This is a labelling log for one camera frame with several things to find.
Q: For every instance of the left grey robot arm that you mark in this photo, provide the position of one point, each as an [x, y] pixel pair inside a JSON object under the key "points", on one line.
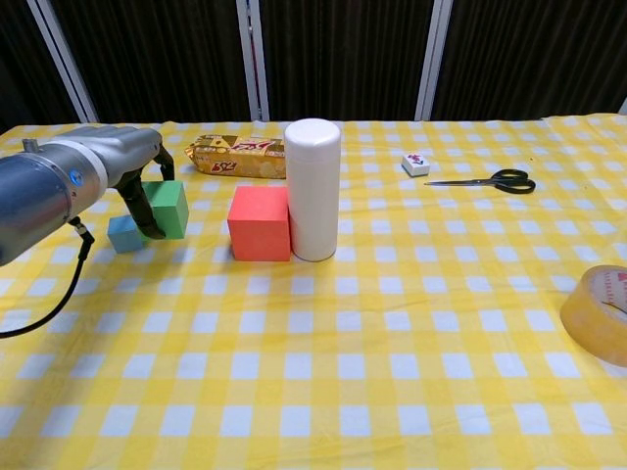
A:
{"points": [[29, 196]]}

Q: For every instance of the yellow white checkered tablecloth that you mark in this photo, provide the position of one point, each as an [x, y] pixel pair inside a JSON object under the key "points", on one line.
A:
{"points": [[343, 367]]}

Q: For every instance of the small blue cube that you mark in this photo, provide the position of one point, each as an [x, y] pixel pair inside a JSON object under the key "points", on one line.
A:
{"points": [[122, 239]]}

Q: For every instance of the white mahjong tile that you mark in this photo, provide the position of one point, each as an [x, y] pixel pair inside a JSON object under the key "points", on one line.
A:
{"points": [[415, 166]]}

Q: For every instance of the white cylindrical bottle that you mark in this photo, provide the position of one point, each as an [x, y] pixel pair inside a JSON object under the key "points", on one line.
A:
{"points": [[313, 196]]}

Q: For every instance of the clear packing tape roll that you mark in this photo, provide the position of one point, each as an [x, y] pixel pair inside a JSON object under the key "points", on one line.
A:
{"points": [[578, 318]]}

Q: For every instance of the green cube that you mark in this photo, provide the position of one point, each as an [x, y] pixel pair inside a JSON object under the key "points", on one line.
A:
{"points": [[171, 205]]}

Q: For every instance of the black curtain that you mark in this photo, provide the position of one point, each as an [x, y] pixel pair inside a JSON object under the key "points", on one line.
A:
{"points": [[343, 49]]}

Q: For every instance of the gold snack packet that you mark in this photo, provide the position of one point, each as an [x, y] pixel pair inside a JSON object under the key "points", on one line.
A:
{"points": [[230, 156]]}

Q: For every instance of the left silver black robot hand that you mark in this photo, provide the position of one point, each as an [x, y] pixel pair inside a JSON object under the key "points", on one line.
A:
{"points": [[122, 152]]}

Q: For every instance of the large red cube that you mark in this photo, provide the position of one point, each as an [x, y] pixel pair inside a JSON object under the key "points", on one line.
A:
{"points": [[257, 225]]}

